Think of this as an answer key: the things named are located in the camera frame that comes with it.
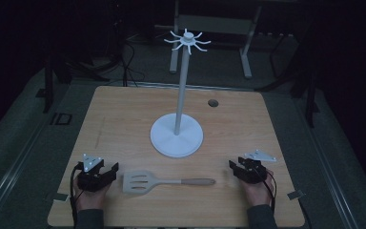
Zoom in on grey tape strip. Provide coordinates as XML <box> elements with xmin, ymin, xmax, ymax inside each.
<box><xmin>52</xmin><ymin>192</ymin><xmax>71</xmax><ymax>203</ymax></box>
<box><xmin>287</xmin><ymin>189</ymin><xmax>306</xmax><ymax>201</ymax></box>

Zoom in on grey slotted spatula wooden handle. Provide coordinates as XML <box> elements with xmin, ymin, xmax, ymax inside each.
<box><xmin>122</xmin><ymin>169</ymin><xmax>217</xmax><ymax>196</ymax></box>

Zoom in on person's right hand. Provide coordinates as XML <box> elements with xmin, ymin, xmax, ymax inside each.
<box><xmin>239</xmin><ymin>171</ymin><xmax>276</xmax><ymax>208</ymax></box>

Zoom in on black floor cables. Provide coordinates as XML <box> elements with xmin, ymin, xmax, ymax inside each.
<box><xmin>106</xmin><ymin>18</ymin><xmax>148</xmax><ymax>88</ymax></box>

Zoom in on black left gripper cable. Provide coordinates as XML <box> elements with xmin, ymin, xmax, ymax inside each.
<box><xmin>69</xmin><ymin>162</ymin><xmax>86</xmax><ymax>229</ymax></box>

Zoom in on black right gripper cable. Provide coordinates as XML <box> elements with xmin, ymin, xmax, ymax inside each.
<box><xmin>264</xmin><ymin>169</ymin><xmax>278</xmax><ymax>215</ymax></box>

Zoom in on white metal table frame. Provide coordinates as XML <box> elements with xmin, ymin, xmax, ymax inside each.
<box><xmin>169</xmin><ymin>0</ymin><xmax>264</xmax><ymax>80</ymax></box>

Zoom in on black metal stand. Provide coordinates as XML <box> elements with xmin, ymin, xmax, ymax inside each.
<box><xmin>289</xmin><ymin>60</ymin><xmax>321</xmax><ymax>129</ymax></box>
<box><xmin>35</xmin><ymin>52</ymin><xmax>65</xmax><ymax>115</ymax></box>

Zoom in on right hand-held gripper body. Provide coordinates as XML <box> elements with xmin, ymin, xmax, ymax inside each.
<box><xmin>238</xmin><ymin>149</ymin><xmax>277</xmax><ymax>185</ymax></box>

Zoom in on person's left hand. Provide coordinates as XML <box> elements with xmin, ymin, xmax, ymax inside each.
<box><xmin>73</xmin><ymin>181</ymin><xmax>112</xmax><ymax>212</ymax></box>

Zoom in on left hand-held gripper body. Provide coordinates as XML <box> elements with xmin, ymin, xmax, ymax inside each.
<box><xmin>75</xmin><ymin>153</ymin><xmax>110</xmax><ymax>193</ymax></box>

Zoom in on white utensil stand with hooks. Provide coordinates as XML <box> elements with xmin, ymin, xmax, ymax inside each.
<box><xmin>150</xmin><ymin>28</ymin><xmax>213</xmax><ymax>159</ymax></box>

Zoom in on black floor socket box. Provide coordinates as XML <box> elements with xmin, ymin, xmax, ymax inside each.
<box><xmin>50</xmin><ymin>112</ymin><xmax>73</xmax><ymax>126</ymax></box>

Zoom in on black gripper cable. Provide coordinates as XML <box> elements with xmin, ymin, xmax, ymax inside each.
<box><xmin>69</xmin><ymin>162</ymin><xmax>86</xmax><ymax>229</ymax></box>
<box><xmin>264</xmin><ymin>169</ymin><xmax>278</xmax><ymax>215</ymax></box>

